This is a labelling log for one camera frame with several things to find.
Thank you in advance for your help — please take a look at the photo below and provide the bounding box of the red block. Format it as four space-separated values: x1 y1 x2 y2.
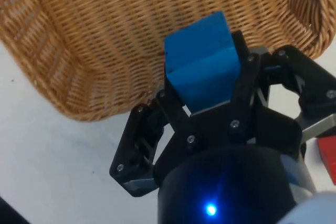
316 134 336 186

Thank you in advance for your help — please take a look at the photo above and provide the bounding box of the wicker basket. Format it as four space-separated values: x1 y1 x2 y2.
0 0 336 123

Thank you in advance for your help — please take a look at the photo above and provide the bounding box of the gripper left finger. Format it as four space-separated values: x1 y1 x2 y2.
109 77 195 198

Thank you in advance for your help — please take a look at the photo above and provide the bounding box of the blue triangular block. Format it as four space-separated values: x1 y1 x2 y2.
164 10 242 116

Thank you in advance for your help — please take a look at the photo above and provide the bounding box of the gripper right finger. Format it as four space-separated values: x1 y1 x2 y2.
227 30 336 141

